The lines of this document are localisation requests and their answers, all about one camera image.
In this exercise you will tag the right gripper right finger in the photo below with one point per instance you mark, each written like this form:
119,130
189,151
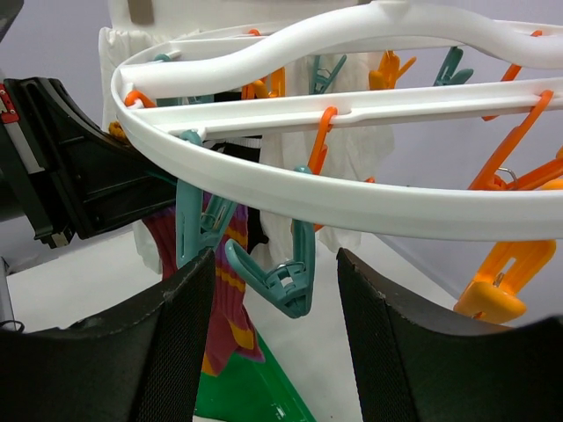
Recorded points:
415,360

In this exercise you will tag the maroon orange sock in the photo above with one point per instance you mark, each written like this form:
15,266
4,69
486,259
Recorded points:
230,329

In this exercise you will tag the green plastic tray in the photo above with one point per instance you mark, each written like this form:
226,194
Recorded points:
247,390

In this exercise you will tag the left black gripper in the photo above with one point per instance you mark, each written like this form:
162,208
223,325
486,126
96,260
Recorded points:
70,177

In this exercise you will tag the white garment on hanger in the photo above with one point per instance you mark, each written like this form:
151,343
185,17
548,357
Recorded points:
352,153

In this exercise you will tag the purple orange sock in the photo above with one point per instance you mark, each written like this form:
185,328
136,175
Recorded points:
155,241

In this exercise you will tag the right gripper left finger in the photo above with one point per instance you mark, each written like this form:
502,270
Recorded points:
139,360

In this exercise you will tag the white round clip hanger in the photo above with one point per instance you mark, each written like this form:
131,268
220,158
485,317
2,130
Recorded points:
186,68

